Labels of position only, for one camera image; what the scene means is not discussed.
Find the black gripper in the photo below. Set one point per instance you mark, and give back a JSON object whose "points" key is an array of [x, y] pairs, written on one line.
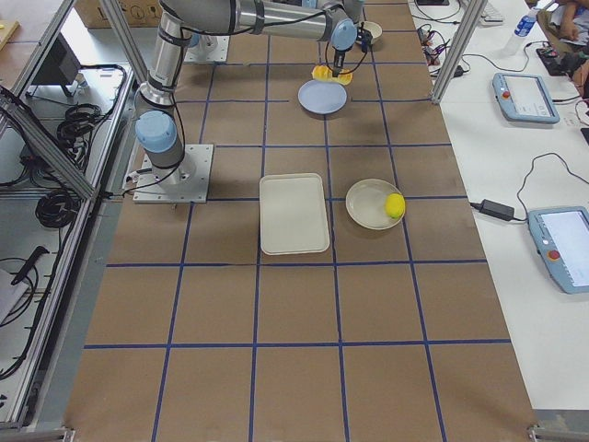
{"points": [[339, 59]]}

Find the yellow bread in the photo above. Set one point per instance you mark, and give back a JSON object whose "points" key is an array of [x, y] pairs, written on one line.
{"points": [[323, 73]]}

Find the blue plate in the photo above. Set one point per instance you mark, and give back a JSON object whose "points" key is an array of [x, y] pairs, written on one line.
{"points": [[322, 97]]}

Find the cream shallow plate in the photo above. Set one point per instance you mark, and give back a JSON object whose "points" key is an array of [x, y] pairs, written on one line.
{"points": [[365, 202]]}

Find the cream bowl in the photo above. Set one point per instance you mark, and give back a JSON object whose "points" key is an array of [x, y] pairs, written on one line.
{"points": [[370, 32]]}

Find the yellow lemon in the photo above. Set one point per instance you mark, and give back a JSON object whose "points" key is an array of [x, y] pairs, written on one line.
{"points": [[395, 205]]}

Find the cream rectangular tray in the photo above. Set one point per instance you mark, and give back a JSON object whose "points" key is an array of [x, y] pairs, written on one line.
{"points": [[293, 215]]}

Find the blue teach pendant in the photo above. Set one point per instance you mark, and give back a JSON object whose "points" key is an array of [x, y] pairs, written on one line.
{"points": [[561, 238], [524, 98]]}

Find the plastic water bottle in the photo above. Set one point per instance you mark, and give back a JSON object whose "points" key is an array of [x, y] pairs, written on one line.
{"points": [[521, 31]]}

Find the black power adapter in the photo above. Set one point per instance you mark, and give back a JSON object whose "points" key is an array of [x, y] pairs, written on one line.
{"points": [[497, 210]]}

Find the aluminium frame post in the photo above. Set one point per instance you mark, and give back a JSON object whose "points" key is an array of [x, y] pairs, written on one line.
{"points": [[459, 43]]}

